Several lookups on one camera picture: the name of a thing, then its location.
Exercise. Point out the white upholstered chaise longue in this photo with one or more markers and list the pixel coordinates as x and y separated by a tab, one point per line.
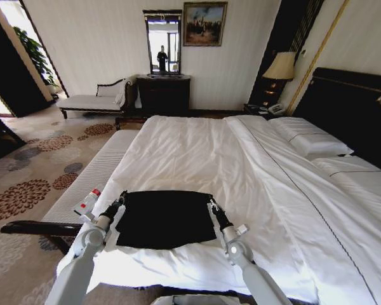
89	103

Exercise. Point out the white desk telephone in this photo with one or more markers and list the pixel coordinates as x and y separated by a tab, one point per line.
277	109

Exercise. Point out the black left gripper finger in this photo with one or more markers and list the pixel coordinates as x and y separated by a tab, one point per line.
124	197
117	200

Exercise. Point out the dark framed wall mirror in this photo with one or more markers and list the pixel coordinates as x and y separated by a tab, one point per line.
163	41

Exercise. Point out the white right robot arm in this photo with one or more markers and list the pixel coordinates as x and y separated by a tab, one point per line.
257	273

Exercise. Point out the person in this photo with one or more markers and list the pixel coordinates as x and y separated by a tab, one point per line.
162	58

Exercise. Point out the white pillow with dark piping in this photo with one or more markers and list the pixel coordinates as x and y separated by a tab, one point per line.
308	136
355	171

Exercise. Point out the dark wooden door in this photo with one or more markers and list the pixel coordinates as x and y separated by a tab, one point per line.
9	73

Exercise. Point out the white duvet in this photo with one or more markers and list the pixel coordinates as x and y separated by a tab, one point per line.
241	190

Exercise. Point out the dark wooden nightstand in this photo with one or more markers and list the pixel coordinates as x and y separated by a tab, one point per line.
255	111

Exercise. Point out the table lamp with cream shade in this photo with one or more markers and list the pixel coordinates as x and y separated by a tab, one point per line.
279	66

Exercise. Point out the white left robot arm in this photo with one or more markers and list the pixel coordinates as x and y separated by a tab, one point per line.
79	254

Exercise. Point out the white striped bed bench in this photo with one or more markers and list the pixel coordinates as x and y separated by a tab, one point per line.
92	178

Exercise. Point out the white chaise cushion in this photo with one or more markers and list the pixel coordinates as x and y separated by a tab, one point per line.
121	93

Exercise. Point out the dark wooden headboard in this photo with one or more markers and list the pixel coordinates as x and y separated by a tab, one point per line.
346	105

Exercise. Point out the black garment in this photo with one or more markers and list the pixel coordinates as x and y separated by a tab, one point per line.
165	219

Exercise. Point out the green potted plant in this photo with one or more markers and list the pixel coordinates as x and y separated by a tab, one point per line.
35	54

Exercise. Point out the dark wooden dresser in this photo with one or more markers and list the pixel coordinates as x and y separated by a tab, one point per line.
163	95

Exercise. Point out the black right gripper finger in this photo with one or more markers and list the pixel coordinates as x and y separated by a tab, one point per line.
211	205
216	205

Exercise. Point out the gold framed painting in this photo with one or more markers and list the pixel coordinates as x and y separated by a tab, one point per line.
205	23

